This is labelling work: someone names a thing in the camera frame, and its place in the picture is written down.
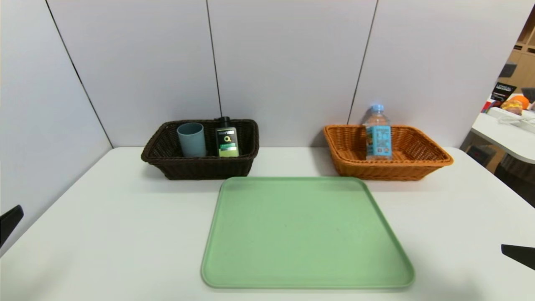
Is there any black pump bottle green label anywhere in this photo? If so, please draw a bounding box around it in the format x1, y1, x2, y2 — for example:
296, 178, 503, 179
215, 116, 240, 158

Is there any blue-grey plastic cup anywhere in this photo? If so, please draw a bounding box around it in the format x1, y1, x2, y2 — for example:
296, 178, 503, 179
177, 122, 207, 158

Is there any clear water bottle blue cap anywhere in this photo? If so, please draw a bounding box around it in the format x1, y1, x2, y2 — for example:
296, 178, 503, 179
363, 103, 393, 161

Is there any dark brown wicker basket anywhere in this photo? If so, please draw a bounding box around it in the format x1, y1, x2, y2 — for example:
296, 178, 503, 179
140, 119, 260, 180

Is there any orange wicker basket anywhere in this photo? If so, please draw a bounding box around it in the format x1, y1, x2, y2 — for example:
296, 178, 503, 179
323, 124, 455, 181

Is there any yellow-brown food item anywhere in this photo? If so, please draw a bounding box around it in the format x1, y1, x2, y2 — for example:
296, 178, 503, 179
502, 100, 524, 115

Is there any light green plastic tray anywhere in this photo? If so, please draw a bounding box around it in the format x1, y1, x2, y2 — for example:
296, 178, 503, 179
201, 176, 416, 290

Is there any white background table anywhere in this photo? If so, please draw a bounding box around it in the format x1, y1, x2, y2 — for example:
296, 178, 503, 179
472, 111, 535, 164

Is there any black printed sign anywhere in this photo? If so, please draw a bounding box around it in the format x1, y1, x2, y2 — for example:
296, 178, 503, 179
491, 82, 518, 102

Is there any wooden shelf unit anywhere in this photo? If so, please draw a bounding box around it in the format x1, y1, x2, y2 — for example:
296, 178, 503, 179
499, 8, 535, 101

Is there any white box with cables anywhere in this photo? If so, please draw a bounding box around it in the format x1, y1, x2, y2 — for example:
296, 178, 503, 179
488, 107, 535, 126

